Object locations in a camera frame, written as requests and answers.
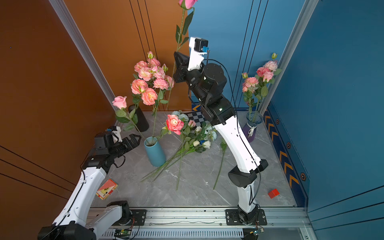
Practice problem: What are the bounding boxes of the right green circuit board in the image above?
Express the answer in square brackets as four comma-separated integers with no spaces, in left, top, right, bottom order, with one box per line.
[250,227,265,237]

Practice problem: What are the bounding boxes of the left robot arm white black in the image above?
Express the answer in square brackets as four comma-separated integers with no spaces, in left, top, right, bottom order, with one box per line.
[38,131,141,240]

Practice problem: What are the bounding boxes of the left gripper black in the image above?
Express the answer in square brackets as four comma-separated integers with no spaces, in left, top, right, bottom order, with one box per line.
[109,133,141,160]

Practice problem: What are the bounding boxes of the magenta pink rose stem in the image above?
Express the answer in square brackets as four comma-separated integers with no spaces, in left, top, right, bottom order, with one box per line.
[166,0,199,110]

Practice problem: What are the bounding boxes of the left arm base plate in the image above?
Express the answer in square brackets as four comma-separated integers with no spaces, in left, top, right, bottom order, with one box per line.
[120,209,147,227]

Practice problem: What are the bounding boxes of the teal ceramic vase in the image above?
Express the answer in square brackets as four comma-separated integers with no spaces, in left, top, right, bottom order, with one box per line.
[145,137,167,167]

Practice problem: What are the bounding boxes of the peach double bloom stem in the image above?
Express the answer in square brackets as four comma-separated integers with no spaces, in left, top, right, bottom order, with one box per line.
[133,51,161,82]

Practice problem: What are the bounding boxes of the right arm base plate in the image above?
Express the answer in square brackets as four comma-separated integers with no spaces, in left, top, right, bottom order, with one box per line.
[225,209,268,226]

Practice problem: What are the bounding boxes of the blue purple glass vase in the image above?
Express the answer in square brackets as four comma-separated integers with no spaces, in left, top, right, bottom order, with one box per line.
[242,112,263,143]

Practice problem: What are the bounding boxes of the aluminium corner post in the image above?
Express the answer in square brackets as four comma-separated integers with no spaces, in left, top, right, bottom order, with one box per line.
[49,0,118,111]
[259,0,319,115]

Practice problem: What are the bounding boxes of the aluminium front rail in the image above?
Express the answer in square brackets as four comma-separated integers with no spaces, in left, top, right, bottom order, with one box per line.
[86,206,313,229]

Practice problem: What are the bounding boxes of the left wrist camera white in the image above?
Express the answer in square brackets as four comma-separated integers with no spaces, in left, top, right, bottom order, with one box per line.
[106,126,122,143]

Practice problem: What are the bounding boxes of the pale pink double stem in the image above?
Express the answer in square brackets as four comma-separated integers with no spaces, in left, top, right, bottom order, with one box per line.
[151,64,166,80]

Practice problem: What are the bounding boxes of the pale pink carnation stem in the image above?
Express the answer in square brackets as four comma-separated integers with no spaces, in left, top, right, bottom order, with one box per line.
[263,53,278,72]

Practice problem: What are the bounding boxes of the left aluminium corner post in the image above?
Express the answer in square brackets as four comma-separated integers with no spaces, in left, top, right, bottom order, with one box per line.
[49,0,118,111]

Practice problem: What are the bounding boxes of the bunch of pink flowers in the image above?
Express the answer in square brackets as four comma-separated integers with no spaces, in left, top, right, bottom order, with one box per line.
[142,111,218,182]

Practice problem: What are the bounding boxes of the large peach bloom stem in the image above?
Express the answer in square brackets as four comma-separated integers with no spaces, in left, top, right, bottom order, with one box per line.
[131,79,158,106]

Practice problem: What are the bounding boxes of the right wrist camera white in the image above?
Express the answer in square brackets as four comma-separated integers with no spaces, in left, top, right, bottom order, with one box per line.
[188,38,209,71]

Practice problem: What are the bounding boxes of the red box left side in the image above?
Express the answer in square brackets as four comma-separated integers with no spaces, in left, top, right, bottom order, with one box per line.
[96,179,118,200]

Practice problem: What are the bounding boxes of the right aluminium corner post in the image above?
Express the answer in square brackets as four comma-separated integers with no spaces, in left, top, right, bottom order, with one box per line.
[259,0,319,115]

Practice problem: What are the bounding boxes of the deep pink rose stem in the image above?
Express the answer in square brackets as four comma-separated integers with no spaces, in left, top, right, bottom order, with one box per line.
[160,115,185,137]

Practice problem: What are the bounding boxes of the pink multi bloom stem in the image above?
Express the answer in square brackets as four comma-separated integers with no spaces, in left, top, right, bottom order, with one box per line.
[154,75,175,91]

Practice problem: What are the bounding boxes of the pink double bloom stem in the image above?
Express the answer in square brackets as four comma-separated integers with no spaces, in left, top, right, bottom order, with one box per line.
[242,73,260,115]

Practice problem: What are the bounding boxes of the black white chessboard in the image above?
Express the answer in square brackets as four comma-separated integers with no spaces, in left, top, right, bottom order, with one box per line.
[186,111,206,127]

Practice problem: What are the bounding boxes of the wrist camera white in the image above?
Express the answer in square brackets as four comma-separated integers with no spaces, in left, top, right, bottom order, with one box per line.
[106,126,122,143]
[188,38,209,71]

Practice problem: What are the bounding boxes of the light pink rose stem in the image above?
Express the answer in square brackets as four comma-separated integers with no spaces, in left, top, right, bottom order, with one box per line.
[112,95,146,141]

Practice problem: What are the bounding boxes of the red block right side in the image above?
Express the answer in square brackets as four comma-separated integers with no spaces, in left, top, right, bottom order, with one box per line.
[268,189,280,199]

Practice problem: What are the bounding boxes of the left green circuit board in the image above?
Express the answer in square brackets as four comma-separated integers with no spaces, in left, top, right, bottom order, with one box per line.
[114,229,132,240]

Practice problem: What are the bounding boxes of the green circuit board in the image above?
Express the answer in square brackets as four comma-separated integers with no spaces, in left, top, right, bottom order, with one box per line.
[250,227,265,237]
[114,229,132,240]

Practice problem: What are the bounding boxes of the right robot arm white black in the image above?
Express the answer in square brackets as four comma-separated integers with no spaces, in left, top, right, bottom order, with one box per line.
[174,52,268,225]

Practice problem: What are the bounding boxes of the black cylindrical vase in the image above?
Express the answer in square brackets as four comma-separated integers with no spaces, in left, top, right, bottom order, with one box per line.
[128,105,149,132]

